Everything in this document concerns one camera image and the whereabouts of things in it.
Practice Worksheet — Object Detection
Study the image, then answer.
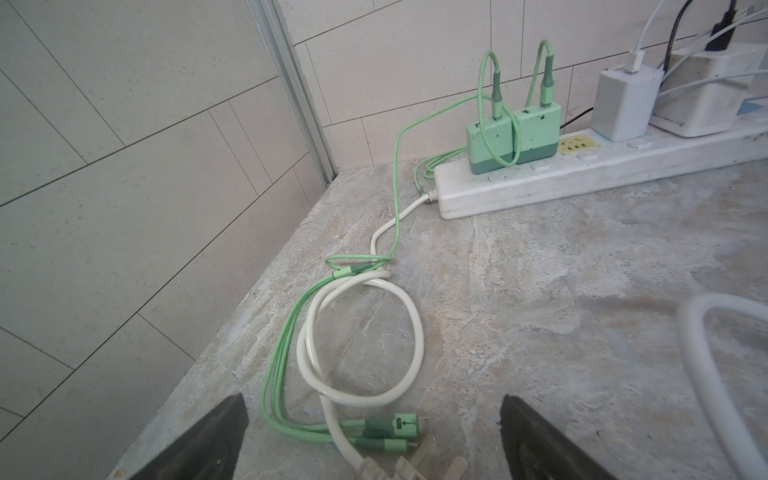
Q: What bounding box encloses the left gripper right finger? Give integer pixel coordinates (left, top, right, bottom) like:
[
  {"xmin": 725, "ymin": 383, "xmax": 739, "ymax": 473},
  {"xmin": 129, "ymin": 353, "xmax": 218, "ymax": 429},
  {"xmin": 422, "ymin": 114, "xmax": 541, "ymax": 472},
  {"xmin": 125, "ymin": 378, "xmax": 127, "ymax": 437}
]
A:
[{"xmin": 500, "ymin": 395, "xmax": 615, "ymax": 480}]

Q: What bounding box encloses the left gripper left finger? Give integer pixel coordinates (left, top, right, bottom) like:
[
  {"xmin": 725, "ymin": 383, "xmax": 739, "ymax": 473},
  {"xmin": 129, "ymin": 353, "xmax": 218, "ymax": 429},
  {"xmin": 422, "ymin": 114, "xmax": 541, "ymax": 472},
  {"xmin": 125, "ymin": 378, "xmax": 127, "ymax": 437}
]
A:
[{"xmin": 132, "ymin": 393, "xmax": 249, "ymax": 479}]

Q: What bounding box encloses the green charger plug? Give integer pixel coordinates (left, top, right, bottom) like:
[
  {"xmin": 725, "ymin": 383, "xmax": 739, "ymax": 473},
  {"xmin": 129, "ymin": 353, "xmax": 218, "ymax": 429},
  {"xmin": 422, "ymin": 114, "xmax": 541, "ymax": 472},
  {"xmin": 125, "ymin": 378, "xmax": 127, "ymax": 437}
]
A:
[
  {"xmin": 513, "ymin": 102, "xmax": 562, "ymax": 164},
  {"xmin": 465, "ymin": 113, "xmax": 515, "ymax": 175}
]

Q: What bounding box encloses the white charger with black cable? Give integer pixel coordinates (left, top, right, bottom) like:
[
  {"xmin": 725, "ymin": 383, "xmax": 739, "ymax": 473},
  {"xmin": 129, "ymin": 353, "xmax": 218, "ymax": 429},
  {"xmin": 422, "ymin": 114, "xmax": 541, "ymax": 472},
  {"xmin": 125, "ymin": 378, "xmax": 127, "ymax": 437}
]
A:
[{"xmin": 650, "ymin": 43, "xmax": 767, "ymax": 138}]

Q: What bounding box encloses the white usb cable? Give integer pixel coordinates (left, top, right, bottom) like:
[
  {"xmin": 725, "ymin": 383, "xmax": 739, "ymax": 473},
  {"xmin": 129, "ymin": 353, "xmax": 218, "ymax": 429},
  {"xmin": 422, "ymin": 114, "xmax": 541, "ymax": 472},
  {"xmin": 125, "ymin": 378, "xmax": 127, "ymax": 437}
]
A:
[{"xmin": 622, "ymin": 0, "xmax": 768, "ymax": 100}]

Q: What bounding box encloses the black usb cable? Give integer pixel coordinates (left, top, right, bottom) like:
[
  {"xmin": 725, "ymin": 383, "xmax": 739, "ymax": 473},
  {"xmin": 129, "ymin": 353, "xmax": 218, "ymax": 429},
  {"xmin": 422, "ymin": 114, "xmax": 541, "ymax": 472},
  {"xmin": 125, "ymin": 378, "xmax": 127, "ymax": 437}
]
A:
[{"xmin": 559, "ymin": 0, "xmax": 740, "ymax": 130}]

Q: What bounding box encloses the white multicolour power strip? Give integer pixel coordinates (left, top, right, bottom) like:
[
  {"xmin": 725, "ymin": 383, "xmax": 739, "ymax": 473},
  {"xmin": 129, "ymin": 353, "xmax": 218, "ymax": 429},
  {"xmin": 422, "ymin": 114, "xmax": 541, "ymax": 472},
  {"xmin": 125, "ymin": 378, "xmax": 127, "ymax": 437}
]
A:
[{"xmin": 432, "ymin": 99, "xmax": 767, "ymax": 220}]

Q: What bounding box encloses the white power strip cord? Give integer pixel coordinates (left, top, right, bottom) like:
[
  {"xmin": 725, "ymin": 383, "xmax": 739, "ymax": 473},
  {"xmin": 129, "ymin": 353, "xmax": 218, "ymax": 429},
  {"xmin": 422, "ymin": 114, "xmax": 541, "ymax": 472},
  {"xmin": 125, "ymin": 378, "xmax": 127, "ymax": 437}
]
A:
[{"xmin": 295, "ymin": 190, "xmax": 469, "ymax": 480}]

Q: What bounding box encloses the white purple strip cord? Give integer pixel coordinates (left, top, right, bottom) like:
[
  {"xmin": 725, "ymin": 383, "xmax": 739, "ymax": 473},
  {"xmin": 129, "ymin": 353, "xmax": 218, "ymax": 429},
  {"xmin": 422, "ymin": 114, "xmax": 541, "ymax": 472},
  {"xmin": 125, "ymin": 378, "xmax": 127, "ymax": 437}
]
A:
[{"xmin": 676, "ymin": 292, "xmax": 768, "ymax": 480}]

